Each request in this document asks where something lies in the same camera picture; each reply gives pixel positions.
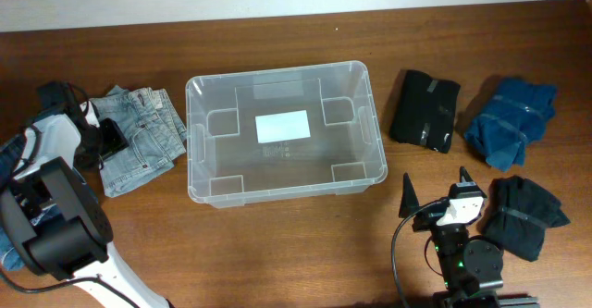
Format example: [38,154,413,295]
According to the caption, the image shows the black camera cable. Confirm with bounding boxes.
[390,198,450,308]
[0,81,140,308]

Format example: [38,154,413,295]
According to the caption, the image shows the black folded taped shirt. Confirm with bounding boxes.
[388,69,461,154]

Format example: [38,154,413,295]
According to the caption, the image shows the clear plastic storage bin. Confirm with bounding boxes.
[185,61,388,208]

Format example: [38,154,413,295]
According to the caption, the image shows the blue folded taped shirt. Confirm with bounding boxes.
[463,78,557,172]

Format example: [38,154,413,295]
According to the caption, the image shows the dark blue jeans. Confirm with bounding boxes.
[1,135,61,271]

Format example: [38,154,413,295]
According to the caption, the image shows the light blue jeans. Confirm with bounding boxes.
[91,86,187,198]

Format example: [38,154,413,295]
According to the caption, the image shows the left black camera cable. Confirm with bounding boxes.
[0,81,140,308]

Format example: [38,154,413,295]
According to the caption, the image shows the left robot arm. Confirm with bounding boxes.
[1,81,186,307]

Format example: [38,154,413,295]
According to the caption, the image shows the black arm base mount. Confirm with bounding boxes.
[431,292,541,308]

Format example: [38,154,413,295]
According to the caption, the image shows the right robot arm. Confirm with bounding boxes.
[391,166,503,307]

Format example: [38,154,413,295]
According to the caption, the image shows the right black camera cable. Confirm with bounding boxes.
[390,198,450,308]

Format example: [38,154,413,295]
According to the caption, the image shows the dark grey folded taped shirt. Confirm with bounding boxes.
[480,176,571,262]

